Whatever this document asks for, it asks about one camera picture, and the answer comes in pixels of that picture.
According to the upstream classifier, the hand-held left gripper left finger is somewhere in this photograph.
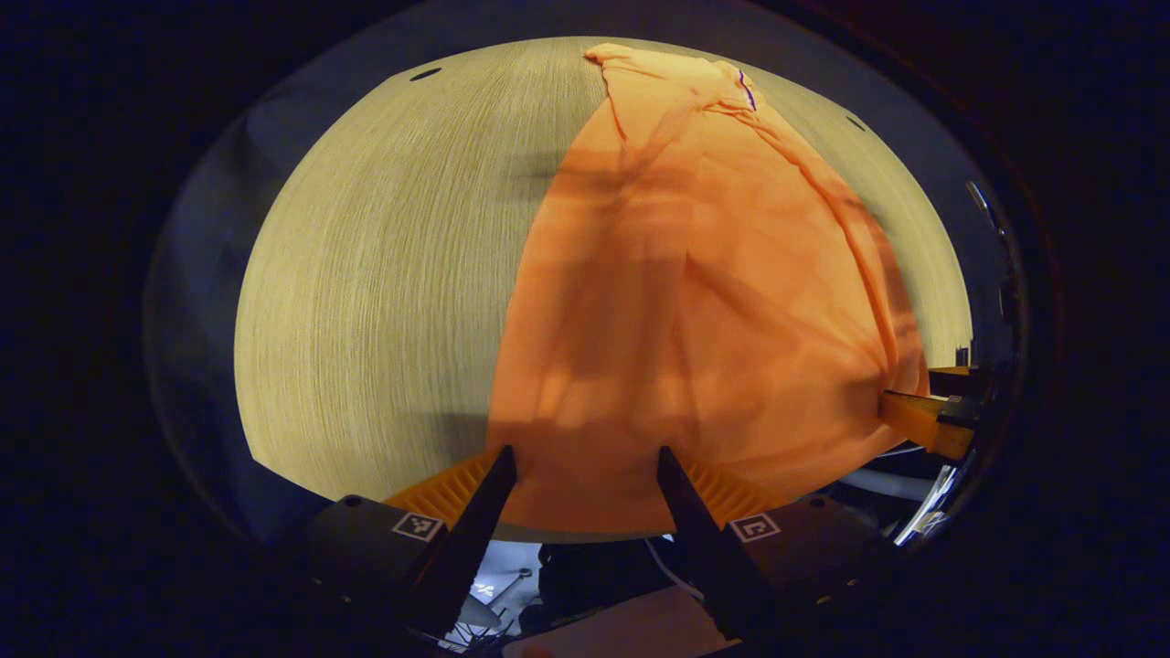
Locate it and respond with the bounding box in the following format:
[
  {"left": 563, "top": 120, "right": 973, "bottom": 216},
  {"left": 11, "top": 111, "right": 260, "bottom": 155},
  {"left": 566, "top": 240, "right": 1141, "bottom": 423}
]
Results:
[{"left": 306, "top": 445, "right": 518, "bottom": 641}]

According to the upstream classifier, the white pipe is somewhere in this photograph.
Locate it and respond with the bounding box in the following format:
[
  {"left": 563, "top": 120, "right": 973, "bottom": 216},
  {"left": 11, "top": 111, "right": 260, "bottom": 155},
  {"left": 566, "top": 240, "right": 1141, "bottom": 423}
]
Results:
[{"left": 839, "top": 466, "right": 941, "bottom": 504}]

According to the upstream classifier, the orange T-shirt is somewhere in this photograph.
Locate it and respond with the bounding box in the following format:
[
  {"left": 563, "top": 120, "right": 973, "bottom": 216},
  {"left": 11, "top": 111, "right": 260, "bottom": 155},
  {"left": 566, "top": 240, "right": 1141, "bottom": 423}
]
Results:
[{"left": 484, "top": 42, "right": 932, "bottom": 536}]

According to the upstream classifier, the white cable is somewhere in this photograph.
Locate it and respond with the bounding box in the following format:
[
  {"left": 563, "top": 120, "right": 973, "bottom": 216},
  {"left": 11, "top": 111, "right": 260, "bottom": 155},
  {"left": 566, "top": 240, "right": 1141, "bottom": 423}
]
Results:
[{"left": 643, "top": 536, "right": 707, "bottom": 604}]

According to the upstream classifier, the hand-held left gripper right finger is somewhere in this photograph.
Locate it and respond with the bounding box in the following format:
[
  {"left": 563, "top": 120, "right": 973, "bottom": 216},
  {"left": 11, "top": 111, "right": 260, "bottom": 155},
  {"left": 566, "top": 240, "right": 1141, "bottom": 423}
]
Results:
[{"left": 656, "top": 446, "right": 903, "bottom": 642}]

